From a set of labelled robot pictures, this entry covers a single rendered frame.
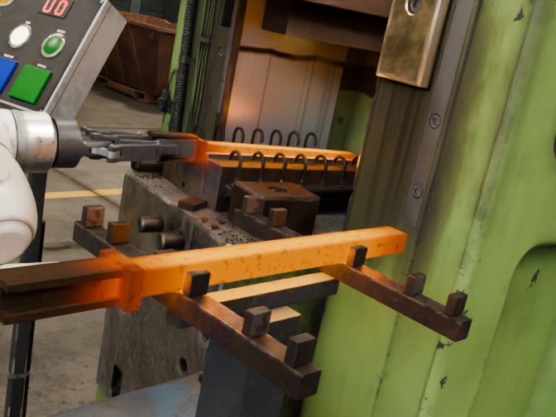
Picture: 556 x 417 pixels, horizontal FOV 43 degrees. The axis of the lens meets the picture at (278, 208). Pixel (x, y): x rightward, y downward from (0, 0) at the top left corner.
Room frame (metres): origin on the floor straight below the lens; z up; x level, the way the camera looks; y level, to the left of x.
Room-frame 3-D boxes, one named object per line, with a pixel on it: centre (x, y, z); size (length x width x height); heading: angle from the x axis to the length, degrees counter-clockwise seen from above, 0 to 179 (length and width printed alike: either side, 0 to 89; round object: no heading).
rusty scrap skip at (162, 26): (8.23, 1.83, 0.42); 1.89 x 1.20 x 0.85; 49
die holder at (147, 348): (1.27, -0.05, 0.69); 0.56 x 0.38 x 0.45; 128
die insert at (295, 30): (1.31, -0.05, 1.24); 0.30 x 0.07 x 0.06; 128
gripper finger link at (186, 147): (1.12, 0.18, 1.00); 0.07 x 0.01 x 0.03; 128
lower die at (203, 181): (1.31, 0.00, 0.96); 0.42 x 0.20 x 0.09; 128
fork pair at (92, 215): (0.71, 0.09, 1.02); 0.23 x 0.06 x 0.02; 137
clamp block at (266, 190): (1.07, 0.01, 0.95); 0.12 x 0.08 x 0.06; 128
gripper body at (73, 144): (1.03, 0.31, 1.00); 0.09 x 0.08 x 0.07; 128
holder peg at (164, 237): (1.04, 0.16, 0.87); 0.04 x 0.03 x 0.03; 128
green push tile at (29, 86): (1.41, 0.54, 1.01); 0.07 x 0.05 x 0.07; 63
